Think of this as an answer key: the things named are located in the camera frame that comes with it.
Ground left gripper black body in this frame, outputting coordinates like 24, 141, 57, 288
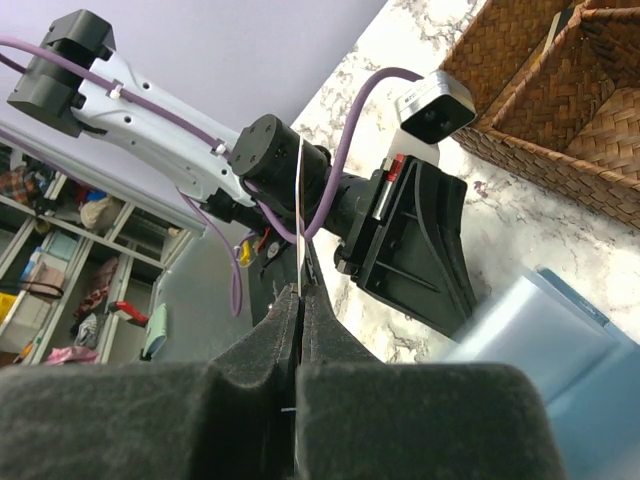
334, 154, 415, 285

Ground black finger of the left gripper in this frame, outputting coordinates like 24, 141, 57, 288
356, 157, 477, 338
429, 167, 474, 301

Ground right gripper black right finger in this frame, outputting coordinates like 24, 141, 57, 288
297, 287, 566, 479

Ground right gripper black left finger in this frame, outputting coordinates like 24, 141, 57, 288
0, 284, 301, 480

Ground gold credit card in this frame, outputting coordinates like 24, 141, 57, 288
542, 12, 563, 52
295, 137, 306, 298

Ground blue leather card holder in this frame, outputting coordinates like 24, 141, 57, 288
444, 269, 639, 479

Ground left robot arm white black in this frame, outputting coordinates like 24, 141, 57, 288
1, 10, 476, 336

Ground mint green card holder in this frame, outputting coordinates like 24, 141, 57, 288
139, 304, 168, 361

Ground brown woven divided basket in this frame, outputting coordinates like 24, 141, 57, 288
442, 1, 639, 227

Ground white metal shelf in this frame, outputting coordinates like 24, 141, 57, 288
1, 128, 196, 366

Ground red handled tool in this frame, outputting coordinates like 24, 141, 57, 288
107, 301, 149, 328

